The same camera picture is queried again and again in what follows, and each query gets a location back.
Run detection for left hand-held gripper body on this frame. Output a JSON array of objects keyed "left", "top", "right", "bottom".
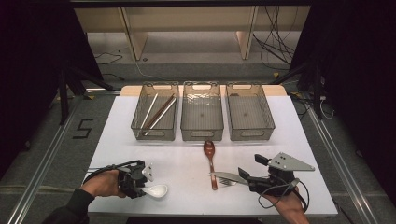
[{"left": 117, "top": 160, "right": 155, "bottom": 188}]

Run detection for person's left hand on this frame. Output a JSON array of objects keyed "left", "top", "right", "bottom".
[{"left": 79, "top": 170, "right": 127, "bottom": 199}]

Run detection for aluminium floor rail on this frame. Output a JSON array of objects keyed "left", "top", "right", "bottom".
[
  {"left": 306, "top": 105, "right": 379, "bottom": 224},
  {"left": 6, "top": 92, "right": 92, "bottom": 224}
]

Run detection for thin black floor cable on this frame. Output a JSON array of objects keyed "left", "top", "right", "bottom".
[{"left": 94, "top": 51, "right": 124, "bottom": 66}]

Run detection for tangle of black cables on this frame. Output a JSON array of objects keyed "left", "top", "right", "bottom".
[{"left": 252, "top": 6, "right": 301, "bottom": 71}]

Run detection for brown wooden spoon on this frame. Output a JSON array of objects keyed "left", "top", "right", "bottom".
[{"left": 203, "top": 140, "right": 219, "bottom": 190}]

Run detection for dark brown chopsticks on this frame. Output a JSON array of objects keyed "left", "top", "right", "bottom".
[{"left": 143, "top": 98, "right": 177, "bottom": 136}]

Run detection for black tripod stand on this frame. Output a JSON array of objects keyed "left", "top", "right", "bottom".
[
  {"left": 270, "top": 60, "right": 326, "bottom": 120},
  {"left": 57, "top": 64, "right": 116, "bottom": 125}
]

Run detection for left hand-held gripper cable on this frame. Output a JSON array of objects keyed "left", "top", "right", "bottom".
[{"left": 83, "top": 160, "right": 145, "bottom": 185}]

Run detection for person's right hand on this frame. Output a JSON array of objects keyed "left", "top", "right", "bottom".
[{"left": 262, "top": 186, "right": 311, "bottom": 224}]

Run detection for brown wooden chopstick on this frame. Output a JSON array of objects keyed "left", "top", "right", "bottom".
[
  {"left": 144, "top": 94, "right": 177, "bottom": 133},
  {"left": 143, "top": 93, "right": 176, "bottom": 132}
]

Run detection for white table sheet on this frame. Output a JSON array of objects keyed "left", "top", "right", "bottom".
[{"left": 83, "top": 95, "right": 339, "bottom": 217}]

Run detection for black curtain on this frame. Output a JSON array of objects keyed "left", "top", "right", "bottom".
[
  {"left": 0, "top": 0, "right": 105, "bottom": 180},
  {"left": 289, "top": 0, "right": 396, "bottom": 206}
]

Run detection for white floor cable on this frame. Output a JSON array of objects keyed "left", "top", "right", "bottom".
[{"left": 118, "top": 49, "right": 163, "bottom": 81}]

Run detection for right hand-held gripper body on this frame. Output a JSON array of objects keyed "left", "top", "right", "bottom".
[{"left": 248, "top": 151, "right": 316, "bottom": 197}]

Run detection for smoked clear plastic bin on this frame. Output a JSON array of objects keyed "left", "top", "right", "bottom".
[
  {"left": 180, "top": 80, "right": 225, "bottom": 142},
  {"left": 131, "top": 81, "right": 180, "bottom": 142},
  {"left": 225, "top": 81, "right": 276, "bottom": 142}
]

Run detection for steel fork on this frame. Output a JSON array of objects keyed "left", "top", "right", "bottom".
[{"left": 219, "top": 177, "right": 238, "bottom": 187}]

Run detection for white chopstick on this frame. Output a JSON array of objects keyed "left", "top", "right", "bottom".
[{"left": 140, "top": 93, "right": 159, "bottom": 130}]

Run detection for steel table knife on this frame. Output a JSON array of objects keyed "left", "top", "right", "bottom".
[{"left": 209, "top": 171, "right": 249, "bottom": 186}]

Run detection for light wooden shelf unit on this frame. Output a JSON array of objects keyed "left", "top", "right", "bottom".
[{"left": 74, "top": 6, "right": 312, "bottom": 61}]

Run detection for white ceramic spoon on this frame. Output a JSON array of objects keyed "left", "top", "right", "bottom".
[{"left": 141, "top": 184, "right": 169, "bottom": 199}]

